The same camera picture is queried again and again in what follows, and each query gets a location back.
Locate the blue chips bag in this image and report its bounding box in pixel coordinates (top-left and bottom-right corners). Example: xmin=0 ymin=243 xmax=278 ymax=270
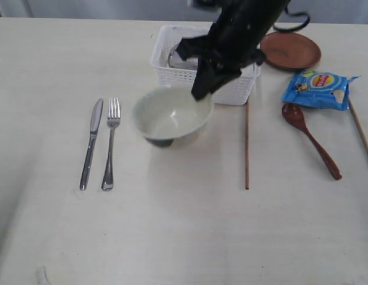
xmin=282 ymin=70 xmax=358 ymax=111

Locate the stainless steel cup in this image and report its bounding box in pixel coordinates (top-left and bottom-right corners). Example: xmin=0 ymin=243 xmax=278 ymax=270
xmin=167 ymin=43 xmax=198 ymax=70

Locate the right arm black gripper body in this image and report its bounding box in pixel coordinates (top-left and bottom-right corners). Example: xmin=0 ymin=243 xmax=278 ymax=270
xmin=177 ymin=23 xmax=266 ymax=73

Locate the silver metal fork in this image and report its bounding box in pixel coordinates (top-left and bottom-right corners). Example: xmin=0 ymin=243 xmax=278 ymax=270
xmin=101 ymin=97 xmax=121 ymax=191

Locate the brown wooden plate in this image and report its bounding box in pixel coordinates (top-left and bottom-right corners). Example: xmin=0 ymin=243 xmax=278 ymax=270
xmin=260 ymin=32 xmax=322 ymax=71

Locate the speckled ceramic bowl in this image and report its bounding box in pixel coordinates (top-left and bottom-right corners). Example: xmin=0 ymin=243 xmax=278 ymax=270
xmin=131 ymin=86 xmax=214 ymax=148

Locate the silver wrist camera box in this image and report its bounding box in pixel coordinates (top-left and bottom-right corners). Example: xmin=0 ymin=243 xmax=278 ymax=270
xmin=188 ymin=0 xmax=220 ymax=10

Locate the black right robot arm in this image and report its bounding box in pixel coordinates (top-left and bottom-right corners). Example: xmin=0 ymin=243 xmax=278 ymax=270
xmin=177 ymin=0 xmax=289 ymax=101

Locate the dark red wooden spoon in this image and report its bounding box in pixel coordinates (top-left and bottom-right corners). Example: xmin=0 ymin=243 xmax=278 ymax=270
xmin=281 ymin=103 xmax=342 ymax=181

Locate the wooden chopstick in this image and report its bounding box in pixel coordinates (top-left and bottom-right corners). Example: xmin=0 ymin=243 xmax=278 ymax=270
xmin=245 ymin=99 xmax=250 ymax=190
xmin=348 ymin=99 xmax=368 ymax=157

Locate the silver table knife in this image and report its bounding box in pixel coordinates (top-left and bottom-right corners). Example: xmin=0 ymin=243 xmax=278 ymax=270
xmin=80 ymin=99 xmax=103 ymax=190

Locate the white perforated plastic basket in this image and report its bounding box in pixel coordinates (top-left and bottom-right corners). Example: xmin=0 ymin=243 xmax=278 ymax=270
xmin=150 ymin=24 xmax=260 ymax=106

